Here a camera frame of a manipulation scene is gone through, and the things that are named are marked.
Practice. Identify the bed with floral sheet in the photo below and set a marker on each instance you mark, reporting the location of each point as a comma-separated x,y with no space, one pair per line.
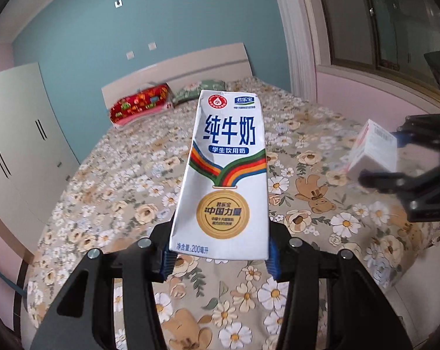
132,189

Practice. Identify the white wardrobe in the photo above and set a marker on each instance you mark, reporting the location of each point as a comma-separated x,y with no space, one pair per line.
26,135

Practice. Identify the dark framed window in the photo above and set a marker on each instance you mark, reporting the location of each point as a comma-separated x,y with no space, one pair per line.
387,18

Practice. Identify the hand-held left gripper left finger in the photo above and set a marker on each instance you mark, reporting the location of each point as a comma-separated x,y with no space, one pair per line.
158,259

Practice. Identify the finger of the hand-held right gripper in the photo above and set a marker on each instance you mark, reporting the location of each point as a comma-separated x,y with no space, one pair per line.
387,182
420,131

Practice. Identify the green floral pillow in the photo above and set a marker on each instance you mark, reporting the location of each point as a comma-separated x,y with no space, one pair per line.
190,91

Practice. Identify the small white and red box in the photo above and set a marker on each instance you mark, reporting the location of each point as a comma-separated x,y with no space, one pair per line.
373,149

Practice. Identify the red printed pillow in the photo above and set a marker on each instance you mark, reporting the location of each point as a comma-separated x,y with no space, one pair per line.
139,104

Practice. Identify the white curtain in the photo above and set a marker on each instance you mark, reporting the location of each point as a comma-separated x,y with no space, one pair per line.
300,36

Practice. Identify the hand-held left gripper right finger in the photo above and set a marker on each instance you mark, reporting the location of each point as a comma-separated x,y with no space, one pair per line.
276,262

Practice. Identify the white milk carton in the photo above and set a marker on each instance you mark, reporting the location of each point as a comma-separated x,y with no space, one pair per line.
223,175

